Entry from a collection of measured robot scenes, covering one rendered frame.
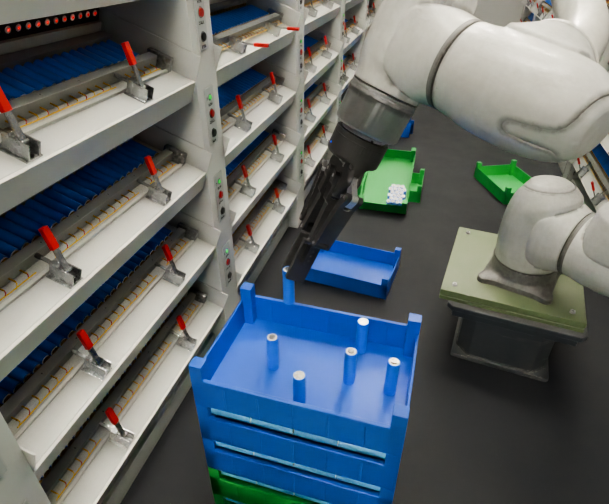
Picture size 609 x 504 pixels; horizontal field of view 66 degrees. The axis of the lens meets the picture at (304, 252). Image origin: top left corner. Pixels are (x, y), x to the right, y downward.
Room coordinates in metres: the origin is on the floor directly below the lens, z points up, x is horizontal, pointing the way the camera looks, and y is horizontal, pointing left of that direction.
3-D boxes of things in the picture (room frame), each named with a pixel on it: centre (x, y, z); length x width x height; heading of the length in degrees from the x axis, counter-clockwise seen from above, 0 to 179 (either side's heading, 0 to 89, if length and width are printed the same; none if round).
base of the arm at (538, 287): (1.01, -0.58, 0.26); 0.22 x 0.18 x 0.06; 146
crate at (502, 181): (2.00, -0.96, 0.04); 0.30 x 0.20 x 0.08; 8
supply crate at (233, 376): (0.50, -0.01, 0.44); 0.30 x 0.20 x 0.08; 73
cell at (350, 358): (0.49, -0.07, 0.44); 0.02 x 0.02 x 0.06
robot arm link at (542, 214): (0.99, -0.58, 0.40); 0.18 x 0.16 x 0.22; 37
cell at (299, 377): (0.44, 0.01, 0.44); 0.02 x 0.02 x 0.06
